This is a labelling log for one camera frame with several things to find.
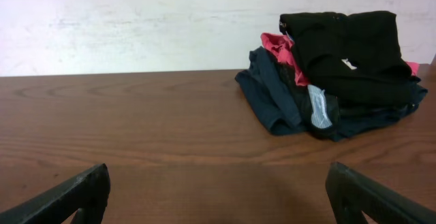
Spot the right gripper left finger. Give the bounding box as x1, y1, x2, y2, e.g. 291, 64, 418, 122
1, 163, 110, 224

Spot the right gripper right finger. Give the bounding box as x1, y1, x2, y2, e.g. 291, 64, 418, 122
325, 162, 435, 224

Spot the black t-shirt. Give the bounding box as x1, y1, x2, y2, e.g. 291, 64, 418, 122
279, 11, 415, 106

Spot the black garment with white trim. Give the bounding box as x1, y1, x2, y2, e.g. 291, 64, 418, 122
275, 62, 428, 142

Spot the navy blue folded garment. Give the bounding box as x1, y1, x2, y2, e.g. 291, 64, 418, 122
235, 47, 307, 135

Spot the red printed t-shirt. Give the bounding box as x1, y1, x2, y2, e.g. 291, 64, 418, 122
261, 31, 419, 103

